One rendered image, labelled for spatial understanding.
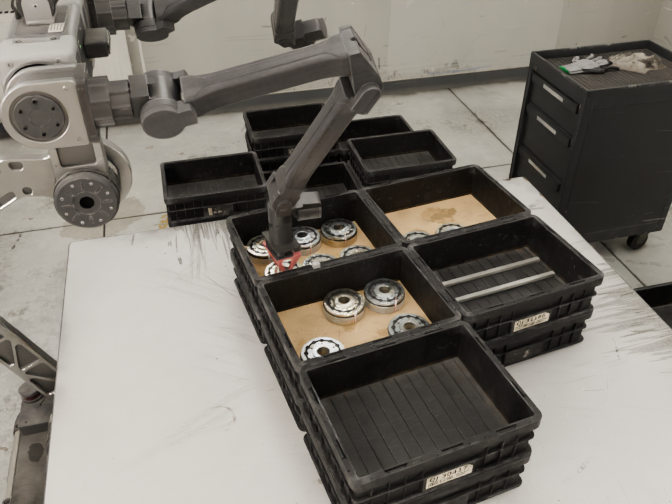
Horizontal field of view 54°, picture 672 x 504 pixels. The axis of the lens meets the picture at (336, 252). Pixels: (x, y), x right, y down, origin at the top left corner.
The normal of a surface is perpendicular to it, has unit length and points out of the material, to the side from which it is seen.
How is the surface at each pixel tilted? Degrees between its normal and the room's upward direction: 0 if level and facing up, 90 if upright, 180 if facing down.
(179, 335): 0
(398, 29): 90
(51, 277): 0
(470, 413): 0
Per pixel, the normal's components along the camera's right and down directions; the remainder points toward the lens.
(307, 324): 0.00, -0.80
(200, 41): 0.25, 0.58
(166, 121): 0.24, 0.84
